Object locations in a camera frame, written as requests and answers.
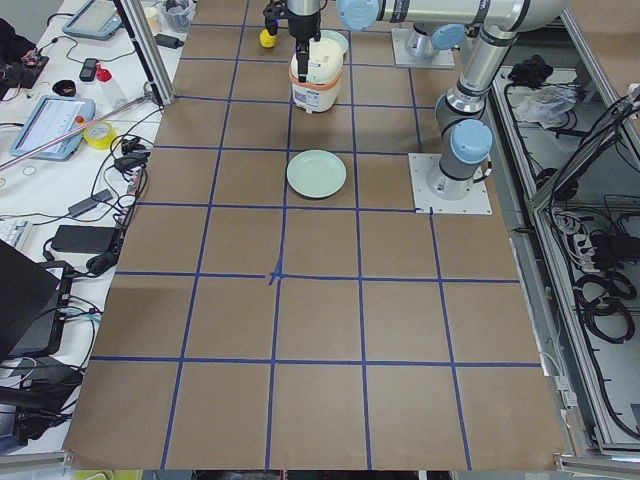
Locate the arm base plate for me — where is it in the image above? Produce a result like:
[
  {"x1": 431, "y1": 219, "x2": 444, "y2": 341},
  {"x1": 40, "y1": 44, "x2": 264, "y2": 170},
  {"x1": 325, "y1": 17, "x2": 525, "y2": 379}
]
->
[
  {"x1": 391, "y1": 29, "x2": 455, "y2": 69},
  {"x1": 408, "y1": 153, "x2": 492, "y2": 215}
]

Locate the green plate near arm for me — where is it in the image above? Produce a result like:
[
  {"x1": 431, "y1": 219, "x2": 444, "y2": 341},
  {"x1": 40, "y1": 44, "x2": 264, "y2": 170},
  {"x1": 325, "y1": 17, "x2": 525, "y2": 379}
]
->
[
  {"x1": 321, "y1": 29, "x2": 349, "y2": 53},
  {"x1": 286, "y1": 150, "x2": 347, "y2": 199}
]

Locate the yellow tape roll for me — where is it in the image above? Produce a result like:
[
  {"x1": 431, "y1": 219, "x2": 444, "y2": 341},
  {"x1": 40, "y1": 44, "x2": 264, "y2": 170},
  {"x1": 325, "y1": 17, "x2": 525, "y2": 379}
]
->
[{"x1": 83, "y1": 121, "x2": 117, "y2": 151}]

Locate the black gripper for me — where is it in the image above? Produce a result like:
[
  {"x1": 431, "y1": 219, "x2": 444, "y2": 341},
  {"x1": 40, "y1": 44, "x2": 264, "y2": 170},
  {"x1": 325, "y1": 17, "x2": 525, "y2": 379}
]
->
[
  {"x1": 263, "y1": 0, "x2": 288, "y2": 31},
  {"x1": 288, "y1": 12, "x2": 321, "y2": 83}
]

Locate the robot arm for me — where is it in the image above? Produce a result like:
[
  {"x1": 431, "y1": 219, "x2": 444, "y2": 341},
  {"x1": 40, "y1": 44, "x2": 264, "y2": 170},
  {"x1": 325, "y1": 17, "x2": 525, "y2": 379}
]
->
[
  {"x1": 263, "y1": 1, "x2": 465, "y2": 56},
  {"x1": 336, "y1": 0, "x2": 567, "y2": 200}
]

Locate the blue teach pendant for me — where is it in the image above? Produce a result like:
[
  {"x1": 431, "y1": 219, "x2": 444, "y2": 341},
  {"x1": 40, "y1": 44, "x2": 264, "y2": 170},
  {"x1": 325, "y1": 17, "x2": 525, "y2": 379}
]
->
[{"x1": 9, "y1": 95, "x2": 96, "y2": 156}]

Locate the white rice cooker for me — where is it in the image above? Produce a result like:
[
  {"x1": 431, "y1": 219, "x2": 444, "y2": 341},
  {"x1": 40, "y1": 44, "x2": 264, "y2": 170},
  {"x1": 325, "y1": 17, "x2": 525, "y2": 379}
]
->
[{"x1": 289, "y1": 38, "x2": 346, "y2": 114}]

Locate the aluminium frame post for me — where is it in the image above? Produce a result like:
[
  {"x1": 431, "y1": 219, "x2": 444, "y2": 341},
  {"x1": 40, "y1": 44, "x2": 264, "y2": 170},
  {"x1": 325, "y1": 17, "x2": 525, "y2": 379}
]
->
[{"x1": 114, "y1": 0, "x2": 175, "y2": 106}]

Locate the yellow toy potato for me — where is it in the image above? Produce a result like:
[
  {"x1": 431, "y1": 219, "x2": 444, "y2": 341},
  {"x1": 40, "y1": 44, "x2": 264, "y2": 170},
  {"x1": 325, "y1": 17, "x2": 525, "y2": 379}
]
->
[{"x1": 259, "y1": 28, "x2": 277, "y2": 49}]

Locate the black power adapter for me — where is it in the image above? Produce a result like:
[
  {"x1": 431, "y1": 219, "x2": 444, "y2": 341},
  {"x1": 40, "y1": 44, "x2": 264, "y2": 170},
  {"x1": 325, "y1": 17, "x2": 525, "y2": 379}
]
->
[{"x1": 51, "y1": 225, "x2": 117, "y2": 254}]

